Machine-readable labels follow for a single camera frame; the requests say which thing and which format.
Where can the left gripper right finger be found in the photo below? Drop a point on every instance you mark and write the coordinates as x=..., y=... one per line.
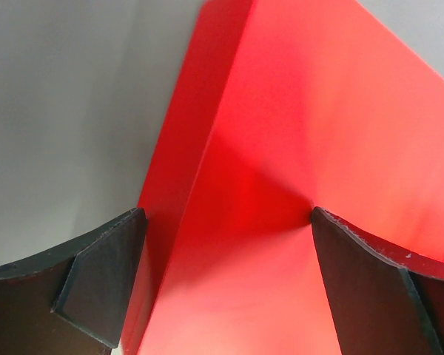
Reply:
x=384, y=299

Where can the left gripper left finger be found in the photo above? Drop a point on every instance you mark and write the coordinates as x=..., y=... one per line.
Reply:
x=73, y=298

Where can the red box lid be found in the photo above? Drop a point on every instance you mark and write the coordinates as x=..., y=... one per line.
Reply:
x=280, y=106

